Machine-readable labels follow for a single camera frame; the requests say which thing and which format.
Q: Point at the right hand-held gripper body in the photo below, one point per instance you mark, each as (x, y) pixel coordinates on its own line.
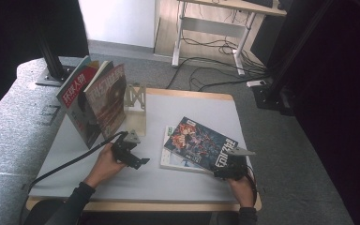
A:
(236, 168)

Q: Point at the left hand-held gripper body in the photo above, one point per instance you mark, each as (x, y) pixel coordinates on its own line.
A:
(122, 151)

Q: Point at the dark sci-fi magazine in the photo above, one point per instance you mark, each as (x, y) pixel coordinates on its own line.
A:
(172, 162)

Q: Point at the beige expandable book rack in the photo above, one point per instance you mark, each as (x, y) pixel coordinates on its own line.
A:
(136, 122)

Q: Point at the dark blue illustrated magazine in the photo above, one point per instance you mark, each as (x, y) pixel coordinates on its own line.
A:
(197, 140)

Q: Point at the red-brown planet cover magazine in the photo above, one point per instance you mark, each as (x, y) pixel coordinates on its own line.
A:
(106, 100)

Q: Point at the portrait cover magazine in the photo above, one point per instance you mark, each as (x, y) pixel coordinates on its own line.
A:
(75, 90)

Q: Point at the person's left hand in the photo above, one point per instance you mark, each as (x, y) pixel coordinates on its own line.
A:
(104, 165)

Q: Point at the person's right hand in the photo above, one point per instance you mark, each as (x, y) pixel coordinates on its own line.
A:
(245, 193)

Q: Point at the white power strip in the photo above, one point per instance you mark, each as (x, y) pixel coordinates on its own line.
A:
(256, 83)

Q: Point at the person's leg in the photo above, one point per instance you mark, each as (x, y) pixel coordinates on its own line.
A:
(40, 214)

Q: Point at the black metal stand with baseplate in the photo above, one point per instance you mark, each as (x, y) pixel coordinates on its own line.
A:
(51, 62)

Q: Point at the dark curtain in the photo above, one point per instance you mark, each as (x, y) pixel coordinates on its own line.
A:
(340, 93)
(6, 31)

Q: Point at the white-legged wooden desk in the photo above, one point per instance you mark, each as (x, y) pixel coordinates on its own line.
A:
(212, 26)

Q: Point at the black slanted frame stand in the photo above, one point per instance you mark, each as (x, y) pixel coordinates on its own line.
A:
(272, 97)

